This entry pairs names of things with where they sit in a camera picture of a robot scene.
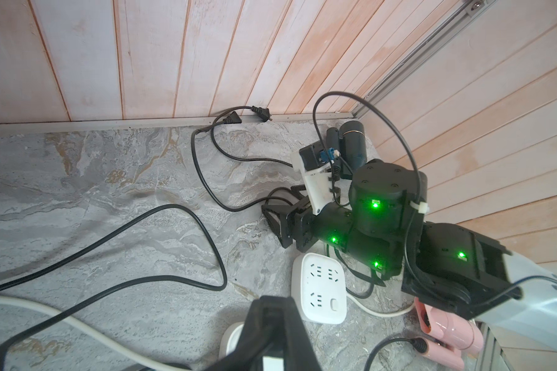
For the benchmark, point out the pink hair dryer under arm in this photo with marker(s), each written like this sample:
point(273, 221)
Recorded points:
point(452, 335)

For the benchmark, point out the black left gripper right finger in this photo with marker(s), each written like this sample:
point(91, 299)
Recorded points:
point(298, 351)

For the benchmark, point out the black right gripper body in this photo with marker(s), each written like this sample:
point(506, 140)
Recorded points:
point(331, 226)

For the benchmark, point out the white square power strip right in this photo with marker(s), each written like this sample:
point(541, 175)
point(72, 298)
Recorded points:
point(319, 289)

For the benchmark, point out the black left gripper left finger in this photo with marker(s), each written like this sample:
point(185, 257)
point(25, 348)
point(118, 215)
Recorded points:
point(255, 348)

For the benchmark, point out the dark green dryer far right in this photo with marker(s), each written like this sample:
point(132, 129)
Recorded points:
point(349, 140)

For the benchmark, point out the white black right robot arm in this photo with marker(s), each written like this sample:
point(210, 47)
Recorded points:
point(444, 265)

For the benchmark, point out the white square power strip left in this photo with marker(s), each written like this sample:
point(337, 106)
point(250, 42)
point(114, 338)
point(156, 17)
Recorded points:
point(230, 339)

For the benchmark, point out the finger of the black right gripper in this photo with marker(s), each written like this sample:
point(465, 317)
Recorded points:
point(296, 195)
point(282, 221)

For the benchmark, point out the white square power strip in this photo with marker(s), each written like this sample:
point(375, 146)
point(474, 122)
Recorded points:
point(319, 289)
point(230, 339)

